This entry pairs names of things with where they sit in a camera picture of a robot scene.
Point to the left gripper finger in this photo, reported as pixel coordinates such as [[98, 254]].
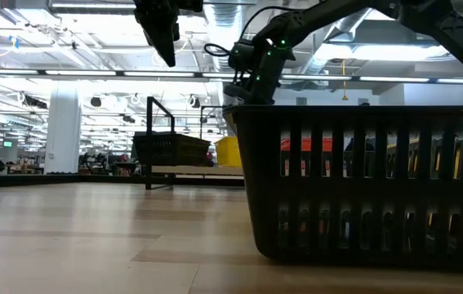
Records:
[[161, 36]]

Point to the black slotted plastic basket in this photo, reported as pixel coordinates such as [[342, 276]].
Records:
[[263, 183], [174, 151]]

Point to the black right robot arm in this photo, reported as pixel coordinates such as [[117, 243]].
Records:
[[337, 16]]

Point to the black-framed wooden shelf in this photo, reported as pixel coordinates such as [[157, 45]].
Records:
[[198, 170]]

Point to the overhead LED light bar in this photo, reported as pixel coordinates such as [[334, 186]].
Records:
[[80, 72]]

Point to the white building pillar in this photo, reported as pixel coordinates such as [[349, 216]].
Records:
[[63, 130]]

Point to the green exit sign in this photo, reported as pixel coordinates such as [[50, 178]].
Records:
[[7, 143]]

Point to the wall vent grille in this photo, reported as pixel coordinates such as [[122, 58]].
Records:
[[362, 101], [301, 101]]

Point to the smooth silver ventilation duct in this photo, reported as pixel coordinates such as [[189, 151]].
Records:
[[337, 28]]

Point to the black metal table frame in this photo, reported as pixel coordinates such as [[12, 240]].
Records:
[[51, 179]]

